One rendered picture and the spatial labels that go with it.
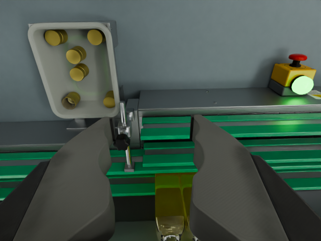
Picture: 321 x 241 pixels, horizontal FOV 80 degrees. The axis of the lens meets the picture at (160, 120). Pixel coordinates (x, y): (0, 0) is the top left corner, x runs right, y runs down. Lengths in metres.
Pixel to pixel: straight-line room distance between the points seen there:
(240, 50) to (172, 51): 0.18
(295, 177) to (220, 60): 0.37
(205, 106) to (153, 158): 0.17
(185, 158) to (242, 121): 0.16
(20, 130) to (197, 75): 0.53
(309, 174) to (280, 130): 0.23
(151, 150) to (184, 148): 0.08
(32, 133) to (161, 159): 0.38
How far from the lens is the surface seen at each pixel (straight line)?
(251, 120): 0.49
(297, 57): 0.61
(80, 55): 0.51
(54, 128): 0.64
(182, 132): 0.40
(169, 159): 0.45
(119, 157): 0.50
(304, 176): 0.66
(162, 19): 0.54
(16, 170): 0.56
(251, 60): 0.61
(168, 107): 0.46
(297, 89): 0.59
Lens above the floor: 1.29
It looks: 60 degrees down
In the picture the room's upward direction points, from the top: 176 degrees clockwise
